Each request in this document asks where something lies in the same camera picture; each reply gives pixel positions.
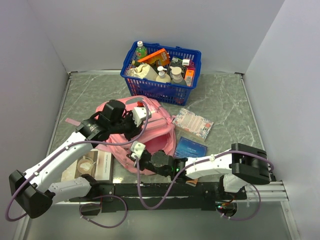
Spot pink student backpack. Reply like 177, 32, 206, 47
73, 95, 176, 175

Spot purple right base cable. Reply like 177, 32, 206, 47
216, 184, 262, 222

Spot orange cardboard box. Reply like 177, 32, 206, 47
138, 48, 171, 67

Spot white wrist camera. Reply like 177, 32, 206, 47
130, 141, 146, 160
132, 107, 152, 127

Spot cream pump lotion bottle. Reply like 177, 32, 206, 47
156, 66, 171, 84

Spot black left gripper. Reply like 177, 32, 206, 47
109, 109, 144, 141

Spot beige crumpled paper bag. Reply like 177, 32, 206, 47
127, 64, 158, 81

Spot orange white small carton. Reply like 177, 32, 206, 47
184, 68, 195, 87

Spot aluminium frame rail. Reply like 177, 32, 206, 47
23, 181, 290, 206

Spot grey bottle beige cap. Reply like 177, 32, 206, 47
170, 66, 187, 86

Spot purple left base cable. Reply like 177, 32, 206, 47
78, 195, 128, 229

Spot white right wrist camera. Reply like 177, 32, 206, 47
130, 141, 146, 160

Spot coffee photo white book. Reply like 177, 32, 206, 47
61, 149, 113, 183

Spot blue plastic shopping basket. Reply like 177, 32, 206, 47
120, 41, 202, 106

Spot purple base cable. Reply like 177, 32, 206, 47
78, 195, 128, 229
216, 184, 262, 222

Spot dark green packet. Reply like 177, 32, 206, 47
167, 56, 186, 72

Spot green drink bottle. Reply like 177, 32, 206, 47
135, 40, 148, 60

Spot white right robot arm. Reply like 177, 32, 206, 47
127, 141, 273, 199

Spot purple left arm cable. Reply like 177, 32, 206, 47
4, 100, 152, 222

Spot blue sunset cover book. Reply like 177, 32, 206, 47
173, 137, 208, 159

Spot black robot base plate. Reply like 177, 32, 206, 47
69, 182, 247, 213

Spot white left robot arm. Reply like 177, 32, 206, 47
8, 99, 150, 219

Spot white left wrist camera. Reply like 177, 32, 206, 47
132, 107, 152, 127

